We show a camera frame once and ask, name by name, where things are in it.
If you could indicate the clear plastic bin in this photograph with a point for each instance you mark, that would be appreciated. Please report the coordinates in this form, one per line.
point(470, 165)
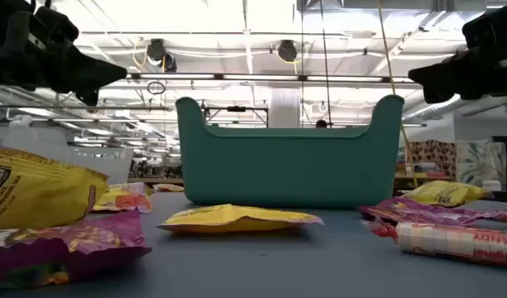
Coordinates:
point(50, 140)

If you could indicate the black metal frame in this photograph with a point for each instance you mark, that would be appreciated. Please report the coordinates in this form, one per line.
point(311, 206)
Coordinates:
point(236, 109)

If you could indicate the floral print cloth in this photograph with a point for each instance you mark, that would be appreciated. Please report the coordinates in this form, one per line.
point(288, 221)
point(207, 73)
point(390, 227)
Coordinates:
point(480, 161)

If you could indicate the wooden workbench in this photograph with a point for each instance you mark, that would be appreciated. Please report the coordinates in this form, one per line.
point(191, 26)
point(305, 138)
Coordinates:
point(154, 181)

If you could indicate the person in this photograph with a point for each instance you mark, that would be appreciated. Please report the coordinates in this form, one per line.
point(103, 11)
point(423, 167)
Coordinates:
point(321, 123)

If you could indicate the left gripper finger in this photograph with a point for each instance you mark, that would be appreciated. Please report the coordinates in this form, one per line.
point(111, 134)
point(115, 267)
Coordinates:
point(92, 72)
point(90, 97)

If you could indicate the white round pillar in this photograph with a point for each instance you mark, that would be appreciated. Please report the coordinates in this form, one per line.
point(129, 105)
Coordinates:
point(284, 108)

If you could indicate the long ceiling light rail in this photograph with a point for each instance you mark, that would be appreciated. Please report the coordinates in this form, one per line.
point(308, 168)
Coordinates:
point(257, 77)

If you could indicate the teal plastic bin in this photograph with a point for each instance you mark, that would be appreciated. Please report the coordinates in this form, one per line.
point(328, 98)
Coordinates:
point(286, 169)

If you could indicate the silver ceiling air duct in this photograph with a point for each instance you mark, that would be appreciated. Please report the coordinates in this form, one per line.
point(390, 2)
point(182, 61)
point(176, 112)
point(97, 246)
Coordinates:
point(431, 109)

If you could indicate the leopard print cloth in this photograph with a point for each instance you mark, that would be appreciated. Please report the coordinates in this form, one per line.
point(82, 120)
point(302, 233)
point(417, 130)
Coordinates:
point(435, 155)

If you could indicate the white box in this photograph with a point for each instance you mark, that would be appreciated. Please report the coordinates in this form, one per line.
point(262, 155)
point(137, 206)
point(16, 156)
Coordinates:
point(491, 185)

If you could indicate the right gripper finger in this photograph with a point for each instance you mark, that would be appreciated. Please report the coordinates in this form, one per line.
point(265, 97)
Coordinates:
point(443, 76)
point(439, 96)

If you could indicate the purple Skittles candy packet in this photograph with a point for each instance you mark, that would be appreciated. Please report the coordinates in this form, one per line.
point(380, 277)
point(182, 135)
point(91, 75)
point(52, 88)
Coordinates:
point(92, 244)
point(489, 214)
point(414, 211)

